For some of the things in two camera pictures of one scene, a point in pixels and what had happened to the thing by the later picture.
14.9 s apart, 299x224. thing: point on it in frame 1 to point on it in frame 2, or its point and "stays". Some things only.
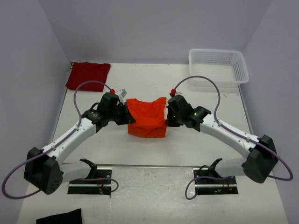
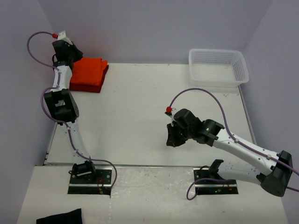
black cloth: x=74 y=217 stays
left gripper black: x=127 y=118 to x=79 y=54
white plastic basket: x=228 y=68 stays
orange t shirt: x=149 y=117 to x=88 y=71
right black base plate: x=212 y=185 stays
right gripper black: x=169 y=122 to x=172 y=141
